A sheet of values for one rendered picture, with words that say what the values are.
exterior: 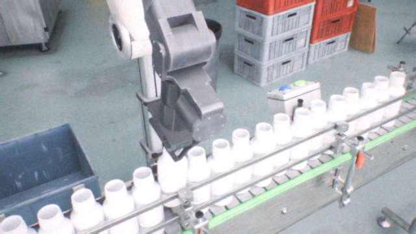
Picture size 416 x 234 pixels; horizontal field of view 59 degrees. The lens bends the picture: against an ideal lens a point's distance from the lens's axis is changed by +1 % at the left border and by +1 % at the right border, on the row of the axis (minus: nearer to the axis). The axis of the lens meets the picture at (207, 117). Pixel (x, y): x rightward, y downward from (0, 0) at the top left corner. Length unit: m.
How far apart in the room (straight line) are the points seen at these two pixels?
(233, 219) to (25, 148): 0.75
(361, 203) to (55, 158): 1.73
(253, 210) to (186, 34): 0.53
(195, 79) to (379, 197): 2.06
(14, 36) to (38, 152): 3.17
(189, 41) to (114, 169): 2.09
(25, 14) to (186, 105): 3.89
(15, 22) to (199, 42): 3.94
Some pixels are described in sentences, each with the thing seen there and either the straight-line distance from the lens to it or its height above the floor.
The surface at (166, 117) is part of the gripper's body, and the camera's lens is 0.60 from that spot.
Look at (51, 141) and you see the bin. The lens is 1.35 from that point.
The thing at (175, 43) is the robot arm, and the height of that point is 1.46.
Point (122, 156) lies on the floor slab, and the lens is 2.63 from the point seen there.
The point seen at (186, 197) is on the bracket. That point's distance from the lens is 0.74.
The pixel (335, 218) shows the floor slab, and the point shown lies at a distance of 2.27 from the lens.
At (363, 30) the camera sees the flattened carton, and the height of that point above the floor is 0.23.
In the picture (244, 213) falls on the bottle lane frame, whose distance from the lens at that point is 0.90.
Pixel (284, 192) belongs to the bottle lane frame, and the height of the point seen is 0.98.
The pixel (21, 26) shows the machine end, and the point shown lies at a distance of 4.40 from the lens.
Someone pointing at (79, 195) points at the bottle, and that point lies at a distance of 0.74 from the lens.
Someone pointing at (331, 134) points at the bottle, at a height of 1.07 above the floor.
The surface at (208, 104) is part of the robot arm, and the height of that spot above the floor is 1.39.
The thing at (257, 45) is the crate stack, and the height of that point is 0.38.
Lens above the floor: 1.65
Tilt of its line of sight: 34 degrees down
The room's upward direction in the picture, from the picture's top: 1 degrees counter-clockwise
